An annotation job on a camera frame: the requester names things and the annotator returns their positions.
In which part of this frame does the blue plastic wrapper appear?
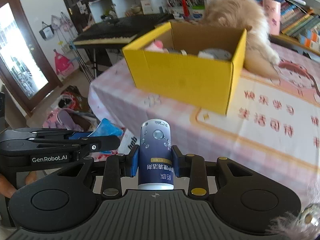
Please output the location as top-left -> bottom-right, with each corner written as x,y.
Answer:
68,117 -> 124,155

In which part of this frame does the dark blue spray bottle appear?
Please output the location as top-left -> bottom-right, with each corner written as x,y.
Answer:
138,119 -> 174,190

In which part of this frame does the pink plush pig toy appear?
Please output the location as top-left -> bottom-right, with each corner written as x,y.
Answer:
144,40 -> 169,53

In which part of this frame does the grey purple toy truck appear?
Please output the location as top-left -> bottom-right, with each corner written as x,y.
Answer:
198,48 -> 232,61

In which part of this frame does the person left hand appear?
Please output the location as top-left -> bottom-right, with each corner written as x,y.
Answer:
0,172 -> 43,198

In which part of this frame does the pink checkered tablecloth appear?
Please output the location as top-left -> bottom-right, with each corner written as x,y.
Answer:
89,45 -> 319,202

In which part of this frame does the yellow cardboard box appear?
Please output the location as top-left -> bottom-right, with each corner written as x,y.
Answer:
123,22 -> 247,115

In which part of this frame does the black electronic keyboard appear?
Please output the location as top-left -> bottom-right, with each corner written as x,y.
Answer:
73,13 -> 174,49

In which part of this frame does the white green lid jar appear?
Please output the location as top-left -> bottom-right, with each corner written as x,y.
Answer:
191,5 -> 205,20

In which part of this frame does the orange fluffy cat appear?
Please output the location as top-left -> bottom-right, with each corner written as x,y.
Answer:
191,0 -> 281,78

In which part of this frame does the orange white medicine box lower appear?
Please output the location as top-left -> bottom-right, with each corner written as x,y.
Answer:
298,35 -> 320,52

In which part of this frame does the orange white medicine box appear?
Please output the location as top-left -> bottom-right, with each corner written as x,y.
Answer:
298,35 -> 320,52
304,30 -> 320,43

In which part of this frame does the orange white medicine box upper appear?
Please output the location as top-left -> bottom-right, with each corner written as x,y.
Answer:
304,30 -> 320,43

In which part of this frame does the pink cartoon cup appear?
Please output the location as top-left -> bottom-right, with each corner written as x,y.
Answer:
263,0 -> 281,35

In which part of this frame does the white wooden bookshelf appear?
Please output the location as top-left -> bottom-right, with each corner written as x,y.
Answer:
88,0 -> 320,55

